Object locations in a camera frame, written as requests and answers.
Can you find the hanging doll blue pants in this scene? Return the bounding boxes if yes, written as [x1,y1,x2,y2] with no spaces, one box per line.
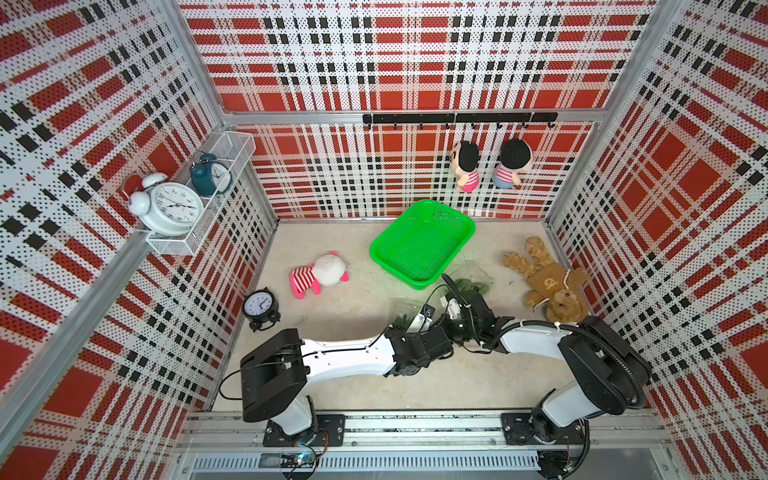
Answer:
[492,139,533,189]

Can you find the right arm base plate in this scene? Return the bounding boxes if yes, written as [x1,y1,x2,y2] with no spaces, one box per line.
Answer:
[501,411,587,446]

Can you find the hanging doll pink striped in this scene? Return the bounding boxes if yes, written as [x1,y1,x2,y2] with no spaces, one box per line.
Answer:
[450,140,480,193]

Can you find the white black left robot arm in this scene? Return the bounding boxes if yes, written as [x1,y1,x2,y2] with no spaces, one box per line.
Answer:
[240,327,453,436]

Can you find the small circuit board with wires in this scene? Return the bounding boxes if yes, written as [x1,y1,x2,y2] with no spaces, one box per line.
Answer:
[258,452,317,475]

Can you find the pink striped white plush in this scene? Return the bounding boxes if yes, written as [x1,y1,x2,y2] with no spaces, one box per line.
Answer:
[289,252,349,300]

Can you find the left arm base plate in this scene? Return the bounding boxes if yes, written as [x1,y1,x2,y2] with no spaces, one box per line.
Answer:
[262,414,346,447]

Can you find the teal alarm clock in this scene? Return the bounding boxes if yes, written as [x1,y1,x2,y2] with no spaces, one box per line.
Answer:
[189,153,233,197]

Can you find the small black alarm clock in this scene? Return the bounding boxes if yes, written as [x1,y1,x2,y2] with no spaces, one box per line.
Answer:
[242,288,281,332]

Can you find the clear plastic clamshell with peppers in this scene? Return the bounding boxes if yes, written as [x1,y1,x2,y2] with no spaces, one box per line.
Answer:
[390,298,437,333]

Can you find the white twin-bell alarm clock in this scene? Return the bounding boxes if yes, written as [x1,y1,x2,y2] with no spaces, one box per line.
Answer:
[128,172,204,236]

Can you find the green plastic basket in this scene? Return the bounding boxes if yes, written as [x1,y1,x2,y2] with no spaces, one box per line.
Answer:
[369,200,476,290]

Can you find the black hook rail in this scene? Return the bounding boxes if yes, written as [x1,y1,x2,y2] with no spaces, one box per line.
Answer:
[362,112,558,126]

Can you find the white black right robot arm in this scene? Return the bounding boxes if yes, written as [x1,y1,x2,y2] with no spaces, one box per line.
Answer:
[440,290,651,441]

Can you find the white wire wall shelf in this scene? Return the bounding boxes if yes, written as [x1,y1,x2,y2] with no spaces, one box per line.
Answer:
[128,131,256,256]

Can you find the brown teddy bear plush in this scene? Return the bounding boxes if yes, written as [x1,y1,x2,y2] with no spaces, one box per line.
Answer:
[502,236,590,323]

